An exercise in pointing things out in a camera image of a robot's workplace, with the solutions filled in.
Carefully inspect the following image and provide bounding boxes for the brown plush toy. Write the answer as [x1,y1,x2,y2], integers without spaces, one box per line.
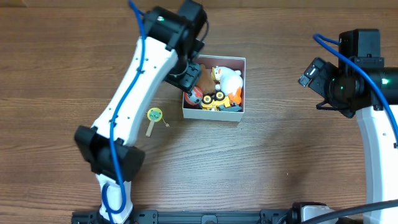
[196,64,216,95]

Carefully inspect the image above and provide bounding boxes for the red toy ball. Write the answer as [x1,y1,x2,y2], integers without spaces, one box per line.
[184,86,203,106]

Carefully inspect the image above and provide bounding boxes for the yellow toy truck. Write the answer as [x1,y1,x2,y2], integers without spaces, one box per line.
[200,91,243,112]

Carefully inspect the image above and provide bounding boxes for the white plush duck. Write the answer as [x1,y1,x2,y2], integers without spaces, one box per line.
[211,66,243,105]

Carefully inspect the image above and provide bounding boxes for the yellow wooden rattle drum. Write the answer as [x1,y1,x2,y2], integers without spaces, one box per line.
[146,108,170,138]

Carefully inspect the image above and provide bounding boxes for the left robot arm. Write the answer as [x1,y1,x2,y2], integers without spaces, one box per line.
[71,1,209,223]

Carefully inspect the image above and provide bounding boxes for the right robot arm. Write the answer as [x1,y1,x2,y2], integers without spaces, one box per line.
[286,29,397,223]

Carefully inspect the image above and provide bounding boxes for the white box pink interior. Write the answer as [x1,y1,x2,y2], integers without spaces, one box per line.
[182,55,246,122]

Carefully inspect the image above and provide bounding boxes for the blue right cable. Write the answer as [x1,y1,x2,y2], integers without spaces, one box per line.
[312,32,398,147]

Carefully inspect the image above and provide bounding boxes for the blue cable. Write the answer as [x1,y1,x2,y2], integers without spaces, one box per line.
[101,0,147,224]
[312,32,398,147]

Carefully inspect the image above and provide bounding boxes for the blue left cable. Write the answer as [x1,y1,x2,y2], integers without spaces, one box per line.
[101,0,147,224]

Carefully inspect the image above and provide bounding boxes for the thick black cable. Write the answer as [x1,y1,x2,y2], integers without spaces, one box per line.
[298,198,398,224]

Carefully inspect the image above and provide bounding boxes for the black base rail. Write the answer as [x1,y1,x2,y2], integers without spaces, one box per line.
[71,210,293,224]

